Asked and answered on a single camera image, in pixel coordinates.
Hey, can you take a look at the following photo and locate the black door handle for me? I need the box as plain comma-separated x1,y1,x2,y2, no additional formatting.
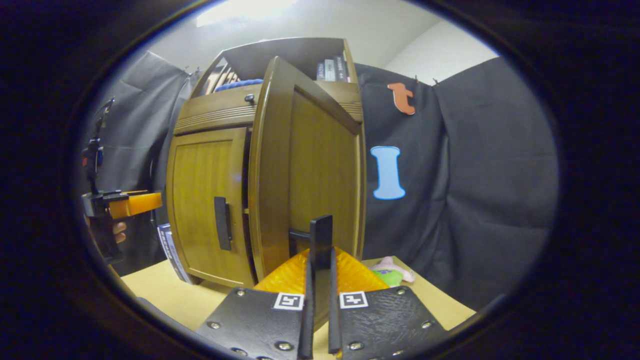
288,215,334,328
214,196,234,252

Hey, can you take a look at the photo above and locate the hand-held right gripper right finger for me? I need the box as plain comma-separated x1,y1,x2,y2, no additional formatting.
327,246,448,360

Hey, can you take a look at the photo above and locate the blue folded towel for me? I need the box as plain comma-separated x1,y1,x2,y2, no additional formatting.
215,78,264,93

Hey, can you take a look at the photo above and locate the wooden shoe cabinet door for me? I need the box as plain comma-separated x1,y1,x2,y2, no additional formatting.
166,127,256,290
248,56,367,293

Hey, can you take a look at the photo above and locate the wooden drawer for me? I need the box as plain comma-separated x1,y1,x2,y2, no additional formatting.
175,80,364,134

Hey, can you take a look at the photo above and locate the pink and green plush toy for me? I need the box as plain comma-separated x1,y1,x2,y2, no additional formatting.
371,256,416,289

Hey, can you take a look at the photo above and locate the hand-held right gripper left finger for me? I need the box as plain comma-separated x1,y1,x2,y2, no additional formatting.
195,247,317,360

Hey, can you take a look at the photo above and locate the wooden double-door shoe cabinet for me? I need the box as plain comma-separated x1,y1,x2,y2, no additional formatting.
165,37,368,292

